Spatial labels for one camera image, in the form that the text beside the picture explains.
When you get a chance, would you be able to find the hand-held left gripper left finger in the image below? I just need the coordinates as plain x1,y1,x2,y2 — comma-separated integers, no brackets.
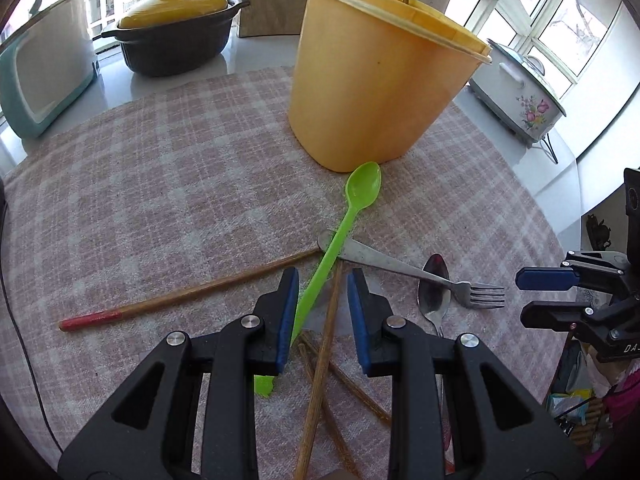
57,266,301,480

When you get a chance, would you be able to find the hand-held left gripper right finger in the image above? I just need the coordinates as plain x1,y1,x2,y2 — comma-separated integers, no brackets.
347,267,586,480

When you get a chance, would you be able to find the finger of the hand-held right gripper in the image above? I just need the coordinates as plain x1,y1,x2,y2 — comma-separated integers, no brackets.
520,300,596,333
515,251,629,292

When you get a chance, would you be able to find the dark brown chopstick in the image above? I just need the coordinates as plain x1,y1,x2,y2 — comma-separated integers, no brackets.
297,344,362,479
299,332,392,427

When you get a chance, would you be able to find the light wooden chopstick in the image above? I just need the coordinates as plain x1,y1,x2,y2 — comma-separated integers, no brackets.
292,262,346,480

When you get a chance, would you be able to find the green plastic spoon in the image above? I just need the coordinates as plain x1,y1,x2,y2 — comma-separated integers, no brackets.
253,161,382,400

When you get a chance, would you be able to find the yellow plastic utensil container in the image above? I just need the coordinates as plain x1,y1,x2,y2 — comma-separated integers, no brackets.
287,0,493,173

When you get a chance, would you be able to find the metal fork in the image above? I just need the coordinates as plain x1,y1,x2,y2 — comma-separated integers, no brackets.
317,230,506,310

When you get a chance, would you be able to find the metal spoon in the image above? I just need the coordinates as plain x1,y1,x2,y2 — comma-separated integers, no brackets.
416,253,454,456

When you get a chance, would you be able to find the red-tipped wooden chopstick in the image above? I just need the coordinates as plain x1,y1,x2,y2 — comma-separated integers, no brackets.
59,247,323,333

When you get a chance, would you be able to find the colourful packet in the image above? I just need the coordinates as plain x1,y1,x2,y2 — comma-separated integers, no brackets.
546,390,601,441

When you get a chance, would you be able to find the white floral rice cooker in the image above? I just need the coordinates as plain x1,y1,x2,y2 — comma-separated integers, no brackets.
467,38,568,148

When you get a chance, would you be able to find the pink checkered cloth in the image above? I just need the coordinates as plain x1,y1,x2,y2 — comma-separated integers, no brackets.
0,65,571,480

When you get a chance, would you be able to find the black cooking pot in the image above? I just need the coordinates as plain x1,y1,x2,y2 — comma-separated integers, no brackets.
101,0,251,78

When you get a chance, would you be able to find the yellow pot lid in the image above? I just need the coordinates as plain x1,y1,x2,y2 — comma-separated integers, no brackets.
116,0,232,30

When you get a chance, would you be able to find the white teal electric cooker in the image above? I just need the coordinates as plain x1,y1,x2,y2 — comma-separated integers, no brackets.
0,0,101,140

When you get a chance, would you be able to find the rice cooker power cable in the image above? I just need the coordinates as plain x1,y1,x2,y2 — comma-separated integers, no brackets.
537,132,560,165

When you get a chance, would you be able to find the white window frame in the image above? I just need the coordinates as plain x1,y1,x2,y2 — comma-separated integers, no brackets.
0,0,631,106

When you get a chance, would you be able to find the thin black cable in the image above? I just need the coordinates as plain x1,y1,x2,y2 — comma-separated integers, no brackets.
0,245,68,461

